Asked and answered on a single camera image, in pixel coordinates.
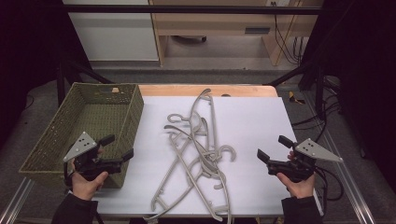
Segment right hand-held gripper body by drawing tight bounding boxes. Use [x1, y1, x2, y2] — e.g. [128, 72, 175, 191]
[266, 138, 344, 184]

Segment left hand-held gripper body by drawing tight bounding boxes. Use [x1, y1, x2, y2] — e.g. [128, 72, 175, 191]
[64, 131, 124, 182]

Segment green woven basket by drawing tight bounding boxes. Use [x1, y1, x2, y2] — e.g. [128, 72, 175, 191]
[18, 81, 145, 189]

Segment person's left hand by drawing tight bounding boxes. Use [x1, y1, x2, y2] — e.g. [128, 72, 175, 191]
[71, 171, 109, 202]

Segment person's right hand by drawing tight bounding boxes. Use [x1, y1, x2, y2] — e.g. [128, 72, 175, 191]
[276, 172, 317, 200]

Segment white table mat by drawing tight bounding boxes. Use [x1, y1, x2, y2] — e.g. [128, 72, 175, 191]
[92, 95, 325, 218]

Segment yellow and black tool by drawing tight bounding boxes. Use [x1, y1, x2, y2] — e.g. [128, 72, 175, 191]
[288, 91, 306, 105]

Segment black metal stand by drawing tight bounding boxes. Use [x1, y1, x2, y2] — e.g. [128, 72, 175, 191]
[55, 59, 113, 106]
[264, 60, 326, 119]

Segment wooden table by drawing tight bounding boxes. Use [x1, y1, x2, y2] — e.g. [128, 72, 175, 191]
[138, 84, 278, 98]

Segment white cabinet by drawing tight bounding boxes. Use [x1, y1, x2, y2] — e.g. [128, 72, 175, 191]
[62, 0, 160, 62]

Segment black curtain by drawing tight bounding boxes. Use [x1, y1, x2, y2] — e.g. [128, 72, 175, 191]
[0, 0, 92, 147]
[303, 0, 396, 190]

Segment wooden desk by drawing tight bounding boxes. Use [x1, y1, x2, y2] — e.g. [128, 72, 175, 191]
[148, 0, 325, 67]

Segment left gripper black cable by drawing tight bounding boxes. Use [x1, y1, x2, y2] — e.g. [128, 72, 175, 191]
[63, 161, 75, 190]

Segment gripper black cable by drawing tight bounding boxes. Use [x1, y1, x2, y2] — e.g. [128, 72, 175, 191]
[63, 161, 75, 190]
[312, 166, 345, 224]

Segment black floor cables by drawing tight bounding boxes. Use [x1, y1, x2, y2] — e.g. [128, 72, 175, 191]
[291, 76, 344, 144]

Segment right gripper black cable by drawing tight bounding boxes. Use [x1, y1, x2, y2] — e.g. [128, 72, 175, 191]
[312, 166, 345, 224]

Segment aluminium rail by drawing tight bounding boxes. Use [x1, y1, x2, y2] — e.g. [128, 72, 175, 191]
[303, 92, 376, 224]
[0, 176, 35, 224]

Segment black hanging cables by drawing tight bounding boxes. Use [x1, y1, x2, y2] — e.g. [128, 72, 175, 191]
[270, 1, 305, 65]

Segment black horizontal frame bar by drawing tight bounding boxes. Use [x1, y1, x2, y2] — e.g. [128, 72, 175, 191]
[62, 4, 323, 16]

